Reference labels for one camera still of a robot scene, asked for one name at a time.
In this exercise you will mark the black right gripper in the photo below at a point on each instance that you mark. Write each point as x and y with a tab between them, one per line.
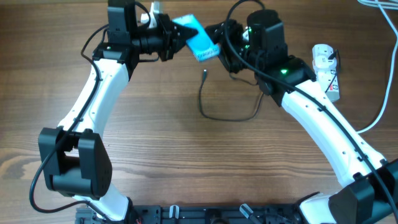
224	53

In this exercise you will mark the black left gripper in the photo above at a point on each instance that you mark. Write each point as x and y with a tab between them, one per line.
167	28

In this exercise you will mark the teal Galaxy smartphone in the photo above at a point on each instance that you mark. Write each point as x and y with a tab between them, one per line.
201	45

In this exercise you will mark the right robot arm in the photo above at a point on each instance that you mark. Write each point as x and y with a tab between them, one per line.
368	181

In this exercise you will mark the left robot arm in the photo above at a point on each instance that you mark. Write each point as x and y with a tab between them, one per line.
74	159

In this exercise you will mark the white USB charger plug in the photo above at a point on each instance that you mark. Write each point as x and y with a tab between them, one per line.
322	62

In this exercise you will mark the white power strip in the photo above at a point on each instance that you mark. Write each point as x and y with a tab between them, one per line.
327	78

